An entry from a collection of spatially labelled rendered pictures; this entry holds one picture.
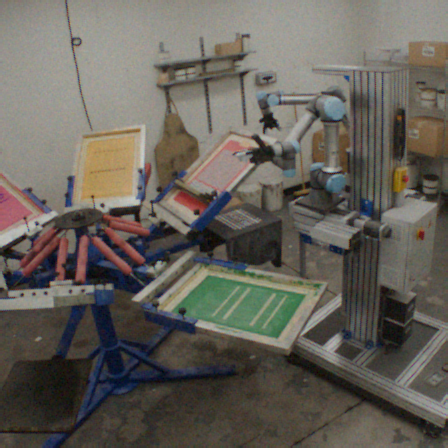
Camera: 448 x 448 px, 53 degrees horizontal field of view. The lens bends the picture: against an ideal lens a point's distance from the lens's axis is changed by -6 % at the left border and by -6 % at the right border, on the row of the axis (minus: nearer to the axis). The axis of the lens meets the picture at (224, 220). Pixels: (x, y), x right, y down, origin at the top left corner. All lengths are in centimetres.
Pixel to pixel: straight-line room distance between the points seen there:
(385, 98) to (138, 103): 306
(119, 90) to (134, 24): 69
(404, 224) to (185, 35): 338
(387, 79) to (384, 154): 42
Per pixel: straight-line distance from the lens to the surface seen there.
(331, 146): 265
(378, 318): 323
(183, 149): 531
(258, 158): 248
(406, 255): 283
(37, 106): 481
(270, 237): 341
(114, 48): 498
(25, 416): 216
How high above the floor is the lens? 236
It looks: 24 degrees down
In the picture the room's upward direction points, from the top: 6 degrees counter-clockwise
